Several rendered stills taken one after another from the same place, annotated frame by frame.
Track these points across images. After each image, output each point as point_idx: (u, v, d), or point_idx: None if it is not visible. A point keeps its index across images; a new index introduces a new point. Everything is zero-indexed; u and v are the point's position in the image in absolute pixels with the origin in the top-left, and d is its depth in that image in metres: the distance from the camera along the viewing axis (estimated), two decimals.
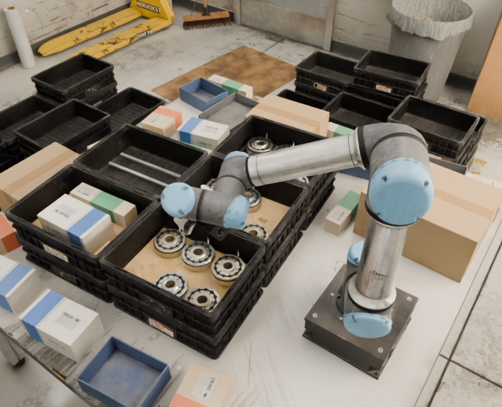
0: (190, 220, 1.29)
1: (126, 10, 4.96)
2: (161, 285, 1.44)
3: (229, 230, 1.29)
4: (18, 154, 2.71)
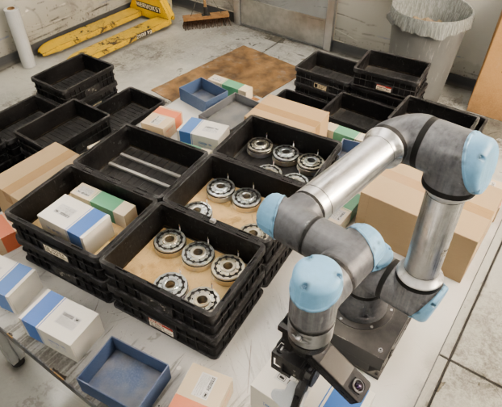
0: (307, 373, 0.83)
1: (126, 10, 4.96)
2: (161, 285, 1.44)
3: (370, 385, 0.83)
4: (18, 154, 2.71)
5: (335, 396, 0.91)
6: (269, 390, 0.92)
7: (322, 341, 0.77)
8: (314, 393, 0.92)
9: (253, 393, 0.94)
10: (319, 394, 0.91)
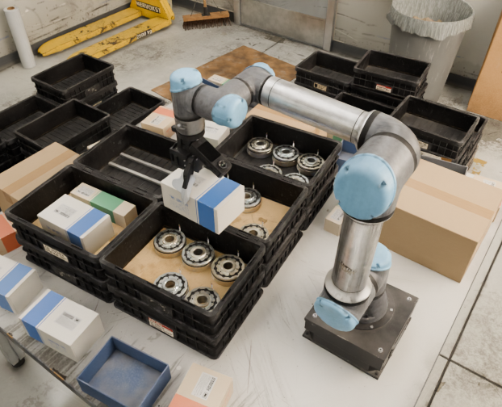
0: (190, 159, 1.27)
1: (126, 10, 4.96)
2: (161, 285, 1.44)
3: (231, 165, 1.26)
4: (18, 154, 2.71)
5: (216, 187, 1.35)
6: (173, 184, 1.36)
7: (194, 127, 1.21)
8: (202, 186, 1.35)
9: (163, 190, 1.38)
10: (206, 186, 1.35)
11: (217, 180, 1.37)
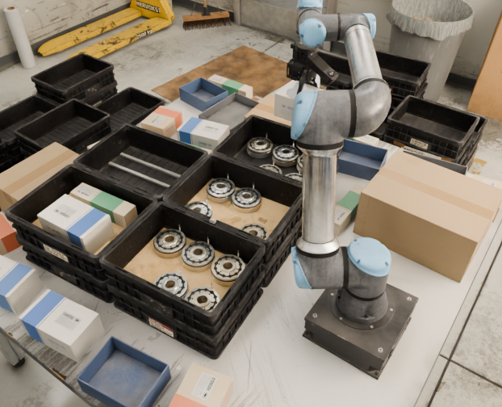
0: (306, 69, 1.62)
1: (126, 10, 4.96)
2: (161, 285, 1.44)
3: (337, 75, 1.61)
4: (18, 154, 2.71)
5: None
6: (285, 94, 1.70)
7: None
8: None
9: (276, 100, 1.73)
10: None
11: None
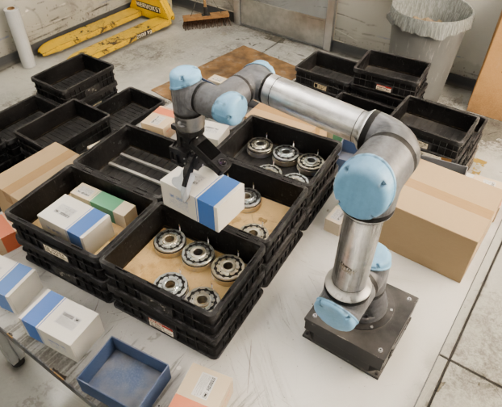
0: (190, 157, 1.26)
1: (126, 10, 4.96)
2: (161, 285, 1.44)
3: (231, 163, 1.26)
4: (18, 154, 2.71)
5: (216, 185, 1.34)
6: None
7: (194, 125, 1.20)
8: (202, 183, 1.35)
9: (162, 188, 1.37)
10: (205, 184, 1.34)
11: (217, 178, 1.36)
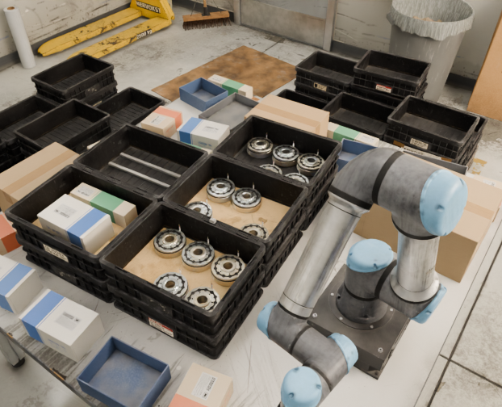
0: None
1: (126, 10, 4.96)
2: (161, 285, 1.44)
3: None
4: (18, 154, 2.71)
5: None
6: None
7: None
8: None
9: None
10: None
11: None
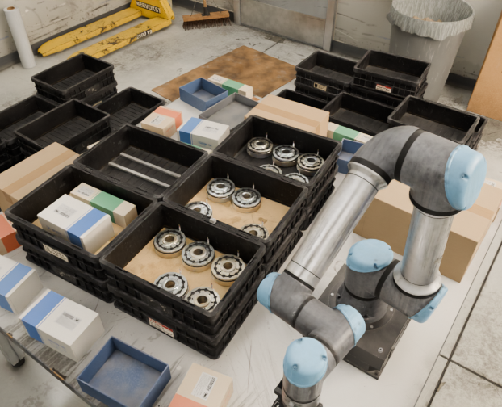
0: None
1: (126, 10, 4.96)
2: (161, 285, 1.44)
3: None
4: (18, 154, 2.71)
5: None
6: None
7: None
8: None
9: None
10: None
11: None
